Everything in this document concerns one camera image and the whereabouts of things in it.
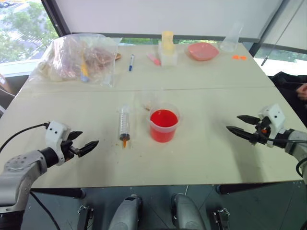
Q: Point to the metal table latch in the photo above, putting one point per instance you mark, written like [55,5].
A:
[84,215]
[221,218]

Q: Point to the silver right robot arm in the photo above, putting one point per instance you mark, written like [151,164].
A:
[296,143]

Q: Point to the pink bowl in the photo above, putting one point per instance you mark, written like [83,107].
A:
[203,51]

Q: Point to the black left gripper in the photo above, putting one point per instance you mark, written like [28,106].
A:
[67,148]

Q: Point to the small orange plastic pieces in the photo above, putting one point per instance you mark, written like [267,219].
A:
[238,57]

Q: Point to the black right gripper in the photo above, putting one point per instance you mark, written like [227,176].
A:
[262,134]

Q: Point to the person bare hand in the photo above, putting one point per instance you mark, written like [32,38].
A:
[303,91]

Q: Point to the grey rounded robot leg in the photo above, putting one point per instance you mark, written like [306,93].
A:
[187,213]
[126,213]

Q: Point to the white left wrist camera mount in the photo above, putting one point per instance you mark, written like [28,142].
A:
[55,134]

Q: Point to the clear syringe with orange tip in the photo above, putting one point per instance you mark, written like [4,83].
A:
[124,122]

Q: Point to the blue and white pen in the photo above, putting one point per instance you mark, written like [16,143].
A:
[131,62]

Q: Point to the clear square plastic container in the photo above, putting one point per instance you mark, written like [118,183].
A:
[169,60]

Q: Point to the person in dark clothing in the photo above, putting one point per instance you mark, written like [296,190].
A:
[286,88]

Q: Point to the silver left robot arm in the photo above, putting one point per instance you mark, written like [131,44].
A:
[21,167]

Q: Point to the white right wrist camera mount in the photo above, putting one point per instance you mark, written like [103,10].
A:
[275,117]

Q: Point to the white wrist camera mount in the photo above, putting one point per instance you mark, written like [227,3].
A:
[55,134]
[275,117]

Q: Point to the window blind wand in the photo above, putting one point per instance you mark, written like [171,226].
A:
[264,61]

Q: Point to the beaker with red liquid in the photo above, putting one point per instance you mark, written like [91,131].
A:
[164,127]

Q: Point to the pink marker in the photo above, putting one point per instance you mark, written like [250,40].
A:
[154,59]

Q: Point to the pale yellow plastic bottle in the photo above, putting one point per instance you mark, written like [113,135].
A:
[168,42]

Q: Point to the black table frame bar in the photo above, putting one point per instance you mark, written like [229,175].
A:
[57,192]
[259,188]

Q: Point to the clear plastic bag with contents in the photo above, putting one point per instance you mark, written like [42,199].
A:
[72,57]

